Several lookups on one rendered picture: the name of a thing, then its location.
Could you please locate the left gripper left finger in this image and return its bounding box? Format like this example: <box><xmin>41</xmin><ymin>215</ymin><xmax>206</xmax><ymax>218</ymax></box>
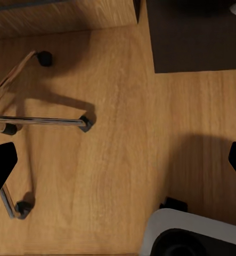
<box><xmin>0</xmin><ymin>142</ymin><xmax>18</xmax><ymax>190</ymax></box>

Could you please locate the swivel chair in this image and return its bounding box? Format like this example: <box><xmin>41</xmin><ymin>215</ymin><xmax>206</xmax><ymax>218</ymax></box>
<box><xmin>0</xmin><ymin>48</ymin><xmax>94</xmax><ymax>219</ymax></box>

